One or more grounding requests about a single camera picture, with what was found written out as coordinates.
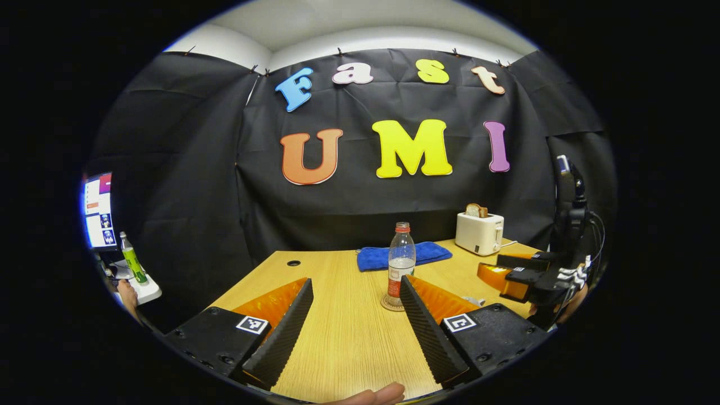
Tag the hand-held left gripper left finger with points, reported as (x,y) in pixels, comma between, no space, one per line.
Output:
(281,337)

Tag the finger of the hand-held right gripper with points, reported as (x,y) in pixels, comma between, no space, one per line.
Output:
(495,278)
(523,261)

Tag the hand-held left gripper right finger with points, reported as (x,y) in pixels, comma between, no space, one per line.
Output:
(428,332)

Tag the white ceramic teacup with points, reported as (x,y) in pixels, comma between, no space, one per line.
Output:
(475,301)

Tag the round wooden coaster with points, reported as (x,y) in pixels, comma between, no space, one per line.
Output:
(388,306)

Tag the clear plastic water bottle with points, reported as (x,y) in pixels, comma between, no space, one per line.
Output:
(401,264)

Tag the green drink bottle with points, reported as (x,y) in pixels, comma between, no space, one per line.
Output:
(134,261)

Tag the white toaster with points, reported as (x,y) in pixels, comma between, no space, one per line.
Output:
(478,233)

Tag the bread slice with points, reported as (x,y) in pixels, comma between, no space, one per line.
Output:
(476,211)

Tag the blue towel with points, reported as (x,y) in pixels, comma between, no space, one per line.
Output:
(374,260)

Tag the white side table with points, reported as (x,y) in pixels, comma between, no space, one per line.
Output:
(147,292)

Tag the black backdrop cloth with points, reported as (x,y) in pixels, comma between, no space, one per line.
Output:
(185,169)

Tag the computer monitor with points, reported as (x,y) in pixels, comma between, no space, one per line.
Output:
(100,214)

